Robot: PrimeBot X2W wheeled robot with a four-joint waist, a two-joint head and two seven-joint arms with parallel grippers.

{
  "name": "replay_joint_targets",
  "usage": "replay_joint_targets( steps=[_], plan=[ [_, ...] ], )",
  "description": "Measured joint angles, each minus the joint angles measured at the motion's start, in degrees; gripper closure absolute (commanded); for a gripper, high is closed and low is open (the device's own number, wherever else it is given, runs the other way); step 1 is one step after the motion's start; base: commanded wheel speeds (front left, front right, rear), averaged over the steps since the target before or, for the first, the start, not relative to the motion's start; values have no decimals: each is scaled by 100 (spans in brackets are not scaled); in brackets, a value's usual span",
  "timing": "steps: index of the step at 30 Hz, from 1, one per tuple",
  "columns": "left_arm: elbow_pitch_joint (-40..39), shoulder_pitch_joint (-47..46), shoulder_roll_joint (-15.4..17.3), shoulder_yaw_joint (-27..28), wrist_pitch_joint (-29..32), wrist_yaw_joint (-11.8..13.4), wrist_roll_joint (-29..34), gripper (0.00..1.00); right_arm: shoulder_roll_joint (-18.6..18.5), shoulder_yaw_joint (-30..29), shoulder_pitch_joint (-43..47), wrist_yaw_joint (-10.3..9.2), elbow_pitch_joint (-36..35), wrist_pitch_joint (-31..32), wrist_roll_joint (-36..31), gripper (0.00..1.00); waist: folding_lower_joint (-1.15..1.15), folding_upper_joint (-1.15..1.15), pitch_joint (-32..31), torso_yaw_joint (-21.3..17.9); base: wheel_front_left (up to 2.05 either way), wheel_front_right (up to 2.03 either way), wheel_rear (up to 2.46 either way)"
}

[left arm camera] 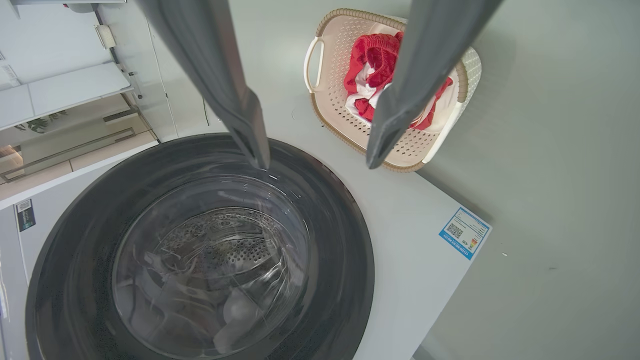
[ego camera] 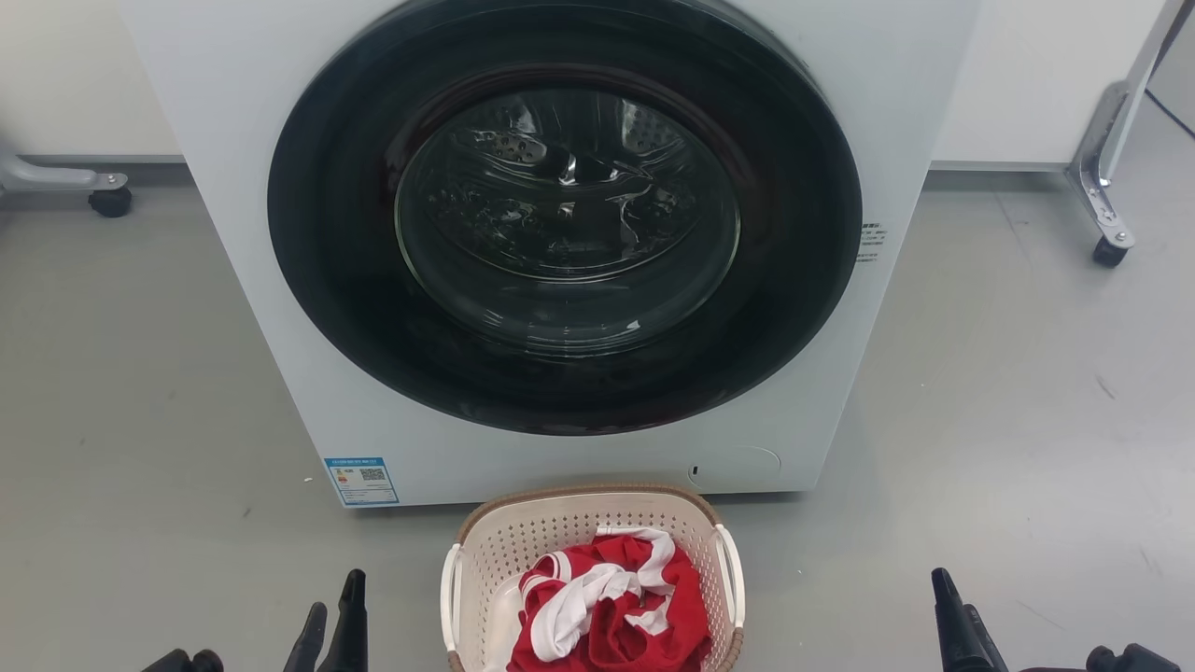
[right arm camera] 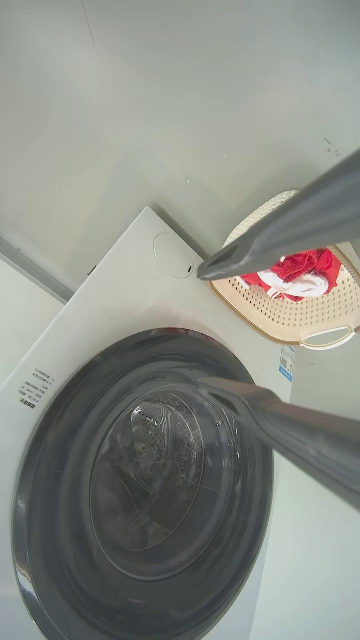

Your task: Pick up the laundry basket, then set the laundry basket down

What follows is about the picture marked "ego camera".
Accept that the round white filter cover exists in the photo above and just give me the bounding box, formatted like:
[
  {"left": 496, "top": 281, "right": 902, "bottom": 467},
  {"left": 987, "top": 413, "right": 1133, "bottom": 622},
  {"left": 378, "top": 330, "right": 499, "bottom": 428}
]
[{"left": 688, "top": 444, "right": 783, "bottom": 488}]

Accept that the beige perforated laundry basket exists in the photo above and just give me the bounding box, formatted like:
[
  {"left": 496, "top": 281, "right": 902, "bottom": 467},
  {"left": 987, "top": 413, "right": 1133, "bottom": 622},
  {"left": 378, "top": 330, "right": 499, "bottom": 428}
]
[{"left": 440, "top": 483, "right": 747, "bottom": 672}]

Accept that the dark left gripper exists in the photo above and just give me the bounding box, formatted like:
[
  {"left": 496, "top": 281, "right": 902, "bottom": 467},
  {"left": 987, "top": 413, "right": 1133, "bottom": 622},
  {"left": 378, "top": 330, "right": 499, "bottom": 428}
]
[{"left": 140, "top": 569, "right": 368, "bottom": 672}]

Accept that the slanted silver metal frame leg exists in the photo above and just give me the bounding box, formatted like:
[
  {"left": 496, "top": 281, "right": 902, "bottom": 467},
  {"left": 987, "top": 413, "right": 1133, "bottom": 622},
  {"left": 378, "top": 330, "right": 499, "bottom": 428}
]
[{"left": 1067, "top": 0, "right": 1195, "bottom": 251}]

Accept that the round black washer door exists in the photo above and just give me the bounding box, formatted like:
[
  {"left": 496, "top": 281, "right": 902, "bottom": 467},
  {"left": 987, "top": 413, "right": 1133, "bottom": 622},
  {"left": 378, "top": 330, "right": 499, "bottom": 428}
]
[{"left": 267, "top": 0, "right": 863, "bottom": 437}]

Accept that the blue energy label sticker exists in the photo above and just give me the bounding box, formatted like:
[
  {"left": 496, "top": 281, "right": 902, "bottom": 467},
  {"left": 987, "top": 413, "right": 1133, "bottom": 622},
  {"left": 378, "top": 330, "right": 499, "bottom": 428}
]
[{"left": 323, "top": 456, "right": 401, "bottom": 507}]

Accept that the white front-load washing machine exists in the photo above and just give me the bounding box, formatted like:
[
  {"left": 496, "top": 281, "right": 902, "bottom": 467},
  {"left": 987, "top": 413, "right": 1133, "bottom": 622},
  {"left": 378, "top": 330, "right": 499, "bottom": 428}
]
[{"left": 119, "top": 0, "right": 981, "bottom": 510}]

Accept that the thin black floor cable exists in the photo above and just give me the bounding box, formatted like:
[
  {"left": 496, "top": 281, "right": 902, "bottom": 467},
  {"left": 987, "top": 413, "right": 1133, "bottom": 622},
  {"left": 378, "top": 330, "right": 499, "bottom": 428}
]
[{"left": 1144, "top": 89, "right": 1195, "bottom": 141}]

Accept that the steel washer drum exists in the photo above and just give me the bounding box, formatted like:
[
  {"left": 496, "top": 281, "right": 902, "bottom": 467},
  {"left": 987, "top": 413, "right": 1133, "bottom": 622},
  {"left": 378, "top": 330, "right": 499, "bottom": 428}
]
[{"left": 397, "top": 89, "right": 741, "bottom": 356}]

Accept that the red and white garment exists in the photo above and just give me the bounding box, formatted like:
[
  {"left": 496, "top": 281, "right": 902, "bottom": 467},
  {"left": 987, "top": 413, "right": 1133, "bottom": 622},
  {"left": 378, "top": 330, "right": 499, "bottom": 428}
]
[{"left": 509, "top": 525, "right": 712, "bottom": 672}]

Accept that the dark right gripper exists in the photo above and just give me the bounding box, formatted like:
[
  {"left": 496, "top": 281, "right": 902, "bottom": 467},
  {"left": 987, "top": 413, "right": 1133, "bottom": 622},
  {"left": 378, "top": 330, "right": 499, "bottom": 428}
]
[{"left": 932, "top": 567, "right": 1182, "bottom": 672}]

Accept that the low grey metal frame leg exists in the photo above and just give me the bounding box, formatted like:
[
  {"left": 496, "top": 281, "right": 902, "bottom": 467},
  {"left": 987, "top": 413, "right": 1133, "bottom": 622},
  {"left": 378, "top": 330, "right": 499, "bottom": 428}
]
[{"left": 0, "top": 149, "right": 130, "bottom": 195}]

